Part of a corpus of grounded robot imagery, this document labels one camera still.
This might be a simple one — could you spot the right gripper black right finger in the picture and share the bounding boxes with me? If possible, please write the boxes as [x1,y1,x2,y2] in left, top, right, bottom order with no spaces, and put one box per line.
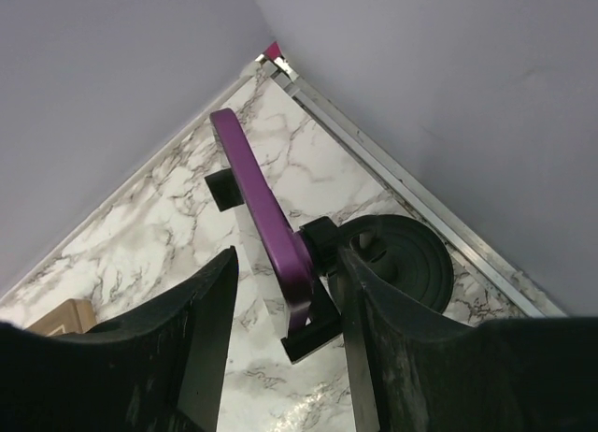
[337,250,597,431]

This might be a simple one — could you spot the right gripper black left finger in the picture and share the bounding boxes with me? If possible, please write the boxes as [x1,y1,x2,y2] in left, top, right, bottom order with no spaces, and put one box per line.
[1,248,238,431]

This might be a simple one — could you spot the black phone stand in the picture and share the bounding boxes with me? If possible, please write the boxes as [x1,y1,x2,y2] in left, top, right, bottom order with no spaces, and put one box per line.
[204,168,455,366]

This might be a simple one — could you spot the red-edged phone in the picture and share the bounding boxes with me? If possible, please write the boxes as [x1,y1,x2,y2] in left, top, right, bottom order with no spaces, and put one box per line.
[206,108,314,338]

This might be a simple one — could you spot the wooden chessboard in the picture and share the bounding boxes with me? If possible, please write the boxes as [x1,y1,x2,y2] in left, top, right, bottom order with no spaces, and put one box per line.
[28,298,97,337]

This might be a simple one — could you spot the aluminium frame rail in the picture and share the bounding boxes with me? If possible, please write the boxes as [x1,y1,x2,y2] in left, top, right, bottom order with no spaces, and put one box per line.
[256,55,566,317]

